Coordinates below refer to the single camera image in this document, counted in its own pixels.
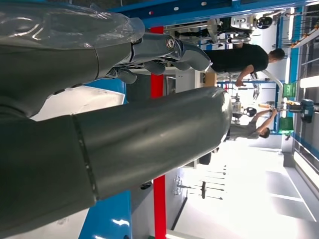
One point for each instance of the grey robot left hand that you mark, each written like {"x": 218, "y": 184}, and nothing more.
{"x": 125, "y": 142}

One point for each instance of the person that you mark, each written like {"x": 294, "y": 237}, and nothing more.
{"x": 236, "y": 57}
{"x": 244, "y": 130}

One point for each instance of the white machine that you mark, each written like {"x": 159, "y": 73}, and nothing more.
{"x": 241, "y": 24}

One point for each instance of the green box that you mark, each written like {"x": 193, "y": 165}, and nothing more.
{"x": 286, "y": 126}
{"x": 289, "y": 89}

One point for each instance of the blue machine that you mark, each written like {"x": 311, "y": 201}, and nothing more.
{"x": 305, "y": 110}

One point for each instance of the blue metal frame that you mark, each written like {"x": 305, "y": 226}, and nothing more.
{"x": 275, "y": 99}

